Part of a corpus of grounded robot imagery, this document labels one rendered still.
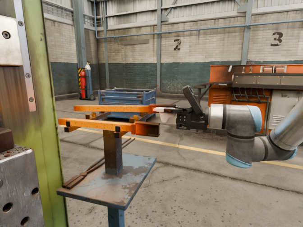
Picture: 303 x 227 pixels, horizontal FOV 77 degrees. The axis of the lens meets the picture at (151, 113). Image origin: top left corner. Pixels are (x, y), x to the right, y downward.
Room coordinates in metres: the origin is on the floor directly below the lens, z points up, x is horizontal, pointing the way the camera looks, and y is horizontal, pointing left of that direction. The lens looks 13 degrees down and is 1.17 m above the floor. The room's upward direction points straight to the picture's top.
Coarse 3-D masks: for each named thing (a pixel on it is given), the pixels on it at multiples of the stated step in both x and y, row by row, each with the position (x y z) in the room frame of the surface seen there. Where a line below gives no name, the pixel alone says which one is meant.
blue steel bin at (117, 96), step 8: (120, 88) 5.03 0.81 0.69; (104, 96) 4.35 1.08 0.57; (112, 96) 4.28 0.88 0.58; (120, 96) 4.22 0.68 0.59; (128, 96) 4.16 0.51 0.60; (136, 96) 4.09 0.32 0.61; (144, 96) 4.01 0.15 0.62; (152, 96) 4.55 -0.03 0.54; (104, 104) 4.34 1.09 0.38; (112, 104) 4.27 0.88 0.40; (120, 104) 4.19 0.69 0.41; (128, 104) 4.15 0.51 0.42; (136, 104) 4.07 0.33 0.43; (144, 104) 4.01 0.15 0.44; (112, 112) 4.29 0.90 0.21; (120, 112) 4.22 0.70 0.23; (128, 112) 4.14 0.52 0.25; (136, 112) 4.08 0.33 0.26; (144, 120) 4.01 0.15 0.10
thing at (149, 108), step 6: (78, 108) 0.84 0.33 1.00; (84, 108) 0.83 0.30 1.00; (90, 108) 0.82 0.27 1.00; (96, 108) 0.81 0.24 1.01; (102, 108) 0.81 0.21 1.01; (108, 108) 0.80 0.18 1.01; (114, 108) 0.79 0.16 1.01; (120, 108) 0.78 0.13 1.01; (126, 108) 0.77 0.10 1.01; (132, 108) 0.76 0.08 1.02; (138, 108) 0.76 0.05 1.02; (144, 108) 0.75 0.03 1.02; (150, 108) 0.73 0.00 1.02
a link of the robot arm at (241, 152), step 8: (232, 136) 0.63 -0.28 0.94; (240, 136) 0.61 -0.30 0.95; (248, 136) 0.61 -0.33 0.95; (232, 144) 0.63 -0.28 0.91; (240, 144) 0.61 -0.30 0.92; (248, 144) 0.61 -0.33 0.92; (256, 144) 0.63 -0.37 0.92; (232, 152) 0.63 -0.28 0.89; (240, 152) 0.61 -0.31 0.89; (248, 152) 0.61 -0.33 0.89; (256, 152) 0.61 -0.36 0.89; (264, 152) 0.61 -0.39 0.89; (232, 160) 0.62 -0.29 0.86; (240, 160) 0.61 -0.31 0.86; (248, 160) 0.61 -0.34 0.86; (256, 160) 0.62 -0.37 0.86
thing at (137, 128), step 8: (64, 120) 0.72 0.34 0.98; (72, 120) 0.71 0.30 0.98; (80, 120) 0.71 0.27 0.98; (88, 120) 0.71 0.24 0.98; (96, 120) 0.71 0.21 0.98; (104, 128) 0.67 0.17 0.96; (112, 128) 0.66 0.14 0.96; (128, 128) 0.64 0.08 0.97; (136, 128) 0.64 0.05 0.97; (144, 128) 0.63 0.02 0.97; (152, 128) 0.62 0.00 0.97; (152, 136) 0.62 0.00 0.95
